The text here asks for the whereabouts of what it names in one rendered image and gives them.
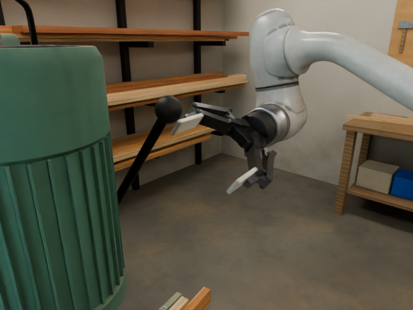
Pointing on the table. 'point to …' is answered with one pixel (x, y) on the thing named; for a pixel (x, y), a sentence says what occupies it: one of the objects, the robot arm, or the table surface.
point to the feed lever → (166, 111)
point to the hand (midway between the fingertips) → (206, 155)
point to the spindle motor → (57, 182)
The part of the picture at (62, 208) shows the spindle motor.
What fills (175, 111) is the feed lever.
